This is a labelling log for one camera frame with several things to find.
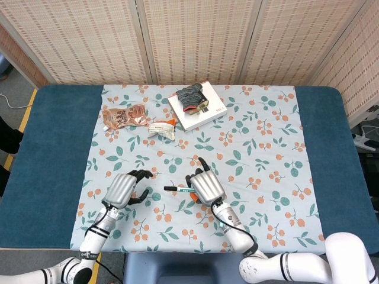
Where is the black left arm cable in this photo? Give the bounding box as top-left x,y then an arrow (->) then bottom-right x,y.
88,203 -> 113,236

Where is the dark patterned orange-trimmed pouch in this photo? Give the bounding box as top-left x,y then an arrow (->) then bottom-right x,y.
175,83 -> 205,113

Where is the brown spout pouch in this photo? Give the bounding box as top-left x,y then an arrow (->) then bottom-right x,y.
101,104 -> 149,133

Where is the person in black clothing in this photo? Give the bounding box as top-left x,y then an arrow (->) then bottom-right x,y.
0,116 -> 24,198

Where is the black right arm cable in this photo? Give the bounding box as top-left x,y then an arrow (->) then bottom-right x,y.
210,202 -> 259,253

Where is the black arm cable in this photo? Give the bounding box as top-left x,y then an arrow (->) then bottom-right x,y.
88,203 -> 113,236
210,202 -> 259,253

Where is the white floor cable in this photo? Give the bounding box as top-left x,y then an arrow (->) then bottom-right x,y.
0,92 -> 34,110

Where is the teal blue table cover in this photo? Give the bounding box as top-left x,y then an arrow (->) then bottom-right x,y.
0,84 -> 379,256

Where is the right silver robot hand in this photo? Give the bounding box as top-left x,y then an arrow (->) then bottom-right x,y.
185,156 -> 227,208

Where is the crumpled white packet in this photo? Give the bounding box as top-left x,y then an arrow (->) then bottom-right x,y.
147,118 -> 178,140

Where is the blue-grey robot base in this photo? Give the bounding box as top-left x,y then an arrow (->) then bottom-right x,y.
122,252 -> 247,284

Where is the woven bamboo folding screen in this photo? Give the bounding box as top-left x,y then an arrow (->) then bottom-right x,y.
0,0 -> 379,125

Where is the white power strip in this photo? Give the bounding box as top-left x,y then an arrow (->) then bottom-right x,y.
351,132 -> 371,151

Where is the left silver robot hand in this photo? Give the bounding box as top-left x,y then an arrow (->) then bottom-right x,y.
101,169 -> 155,210

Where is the flat white cardboard box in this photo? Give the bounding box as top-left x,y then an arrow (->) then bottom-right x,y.
167,80 -> 229,133

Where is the floral fruit print tablecloth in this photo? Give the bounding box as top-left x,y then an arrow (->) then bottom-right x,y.
69,83 -> 326,256

